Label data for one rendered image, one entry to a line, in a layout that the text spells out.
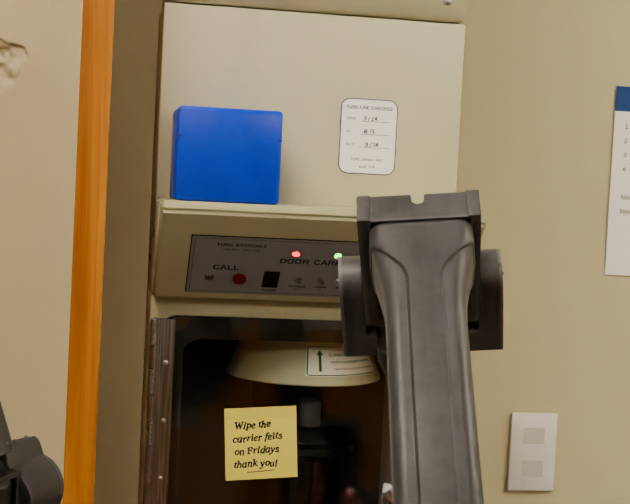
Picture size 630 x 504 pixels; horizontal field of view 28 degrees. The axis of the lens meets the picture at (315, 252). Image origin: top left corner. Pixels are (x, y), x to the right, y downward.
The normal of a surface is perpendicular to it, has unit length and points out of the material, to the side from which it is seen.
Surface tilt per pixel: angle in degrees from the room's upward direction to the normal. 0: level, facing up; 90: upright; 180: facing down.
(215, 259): 135
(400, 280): 48
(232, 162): 90
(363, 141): 90
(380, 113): 90
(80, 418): 90
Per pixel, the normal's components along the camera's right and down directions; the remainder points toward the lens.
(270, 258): 0.08, 0.75
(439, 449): -0.08, -0.63
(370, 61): 0.17, 0.06
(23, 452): 0.93, -0.27
